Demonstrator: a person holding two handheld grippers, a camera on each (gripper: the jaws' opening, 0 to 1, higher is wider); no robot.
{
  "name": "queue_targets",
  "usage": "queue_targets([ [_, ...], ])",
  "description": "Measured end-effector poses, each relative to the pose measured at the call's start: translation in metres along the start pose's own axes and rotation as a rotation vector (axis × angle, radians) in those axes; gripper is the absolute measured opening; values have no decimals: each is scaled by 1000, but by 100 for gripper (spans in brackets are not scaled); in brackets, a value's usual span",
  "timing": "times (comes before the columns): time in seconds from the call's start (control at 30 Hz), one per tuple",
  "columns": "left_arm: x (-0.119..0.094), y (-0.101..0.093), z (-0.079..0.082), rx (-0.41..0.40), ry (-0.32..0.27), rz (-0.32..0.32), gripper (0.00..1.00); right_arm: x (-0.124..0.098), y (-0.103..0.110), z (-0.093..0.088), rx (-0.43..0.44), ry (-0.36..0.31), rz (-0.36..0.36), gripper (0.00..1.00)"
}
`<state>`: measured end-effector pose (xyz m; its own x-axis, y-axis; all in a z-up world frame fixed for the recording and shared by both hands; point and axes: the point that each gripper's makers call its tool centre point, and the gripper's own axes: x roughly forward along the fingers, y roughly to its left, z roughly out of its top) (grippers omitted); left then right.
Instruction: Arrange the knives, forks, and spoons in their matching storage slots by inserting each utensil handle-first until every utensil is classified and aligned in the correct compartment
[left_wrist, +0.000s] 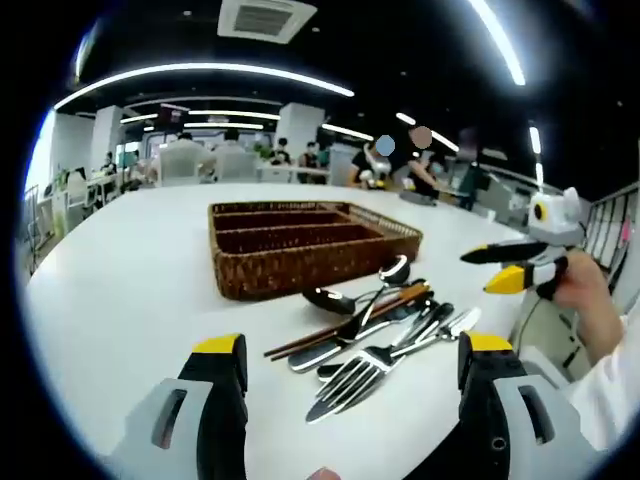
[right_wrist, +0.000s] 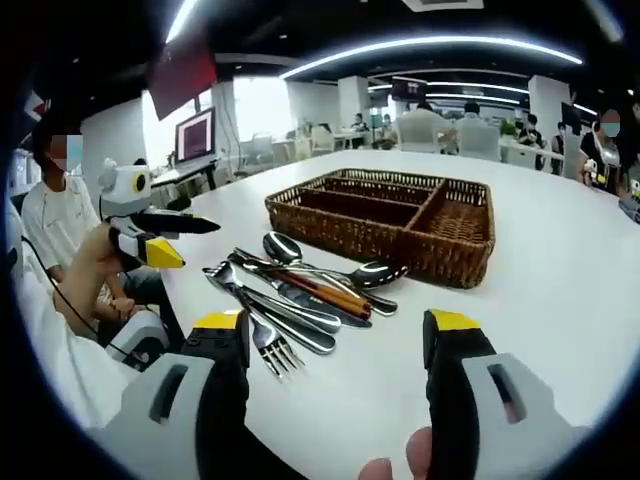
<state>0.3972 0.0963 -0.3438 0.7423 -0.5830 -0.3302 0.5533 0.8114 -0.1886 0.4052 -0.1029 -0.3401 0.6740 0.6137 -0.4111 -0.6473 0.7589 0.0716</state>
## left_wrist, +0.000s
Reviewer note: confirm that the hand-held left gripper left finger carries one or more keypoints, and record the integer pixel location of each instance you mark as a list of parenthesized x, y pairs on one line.
[(150, 425)]

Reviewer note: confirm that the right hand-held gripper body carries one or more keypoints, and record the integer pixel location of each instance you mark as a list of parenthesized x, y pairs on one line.
[(555, 220)]

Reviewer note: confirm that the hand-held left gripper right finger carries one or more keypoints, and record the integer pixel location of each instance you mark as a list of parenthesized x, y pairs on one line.
[(520, 425)]

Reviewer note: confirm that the brown wicker cutlery storage tray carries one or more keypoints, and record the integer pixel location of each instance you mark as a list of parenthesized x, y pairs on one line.
[(280, 275)]

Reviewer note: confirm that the person's right hand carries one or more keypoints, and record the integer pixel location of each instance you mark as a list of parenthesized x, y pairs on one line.
[(587, 285)]

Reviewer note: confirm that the person's left hand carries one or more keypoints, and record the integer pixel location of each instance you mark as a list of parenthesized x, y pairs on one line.
[(325, 475)]

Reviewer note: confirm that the black metal rack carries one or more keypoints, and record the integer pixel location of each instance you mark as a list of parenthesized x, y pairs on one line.
[(612, 225)]

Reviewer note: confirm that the person in white sleeve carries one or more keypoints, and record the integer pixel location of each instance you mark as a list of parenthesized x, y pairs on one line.
[(600, 400)]

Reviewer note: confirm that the green potted plant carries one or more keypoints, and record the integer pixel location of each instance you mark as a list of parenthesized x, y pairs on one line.
[(262, 149)]

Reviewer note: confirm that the hanging dark screen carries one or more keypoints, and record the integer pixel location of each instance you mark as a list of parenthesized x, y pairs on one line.
[(172, 115)]

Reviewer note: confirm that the ceiling air conditioner vent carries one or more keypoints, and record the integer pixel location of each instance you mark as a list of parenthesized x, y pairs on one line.
[(267, 20)]

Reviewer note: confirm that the ceiling light strips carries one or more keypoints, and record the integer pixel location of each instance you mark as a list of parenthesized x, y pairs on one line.
[(200, 67)]

